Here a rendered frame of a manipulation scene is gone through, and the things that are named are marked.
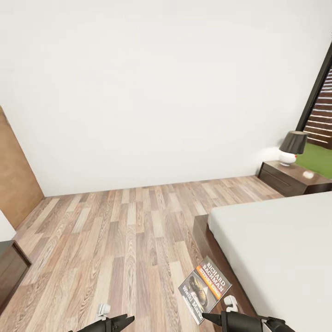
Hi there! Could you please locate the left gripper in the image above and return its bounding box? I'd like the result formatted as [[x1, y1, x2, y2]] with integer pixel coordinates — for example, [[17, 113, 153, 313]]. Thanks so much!
[[83, 314, 135, 332]]

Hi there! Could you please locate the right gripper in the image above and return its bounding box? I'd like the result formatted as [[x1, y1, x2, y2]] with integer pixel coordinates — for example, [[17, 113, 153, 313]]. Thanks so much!
[[202, 311, 249, 332]]

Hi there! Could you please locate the hardback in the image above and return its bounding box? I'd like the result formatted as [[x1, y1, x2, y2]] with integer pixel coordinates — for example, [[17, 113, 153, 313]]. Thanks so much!
[[178, 255, 233, 325]]

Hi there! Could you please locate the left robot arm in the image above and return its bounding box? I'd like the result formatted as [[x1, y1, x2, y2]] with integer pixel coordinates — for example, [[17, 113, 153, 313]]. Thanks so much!
[[78, 303, 135, 332]]

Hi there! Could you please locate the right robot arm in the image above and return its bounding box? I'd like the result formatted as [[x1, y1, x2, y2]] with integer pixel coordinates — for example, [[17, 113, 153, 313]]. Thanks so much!
[[202, 296, 296, 332]]

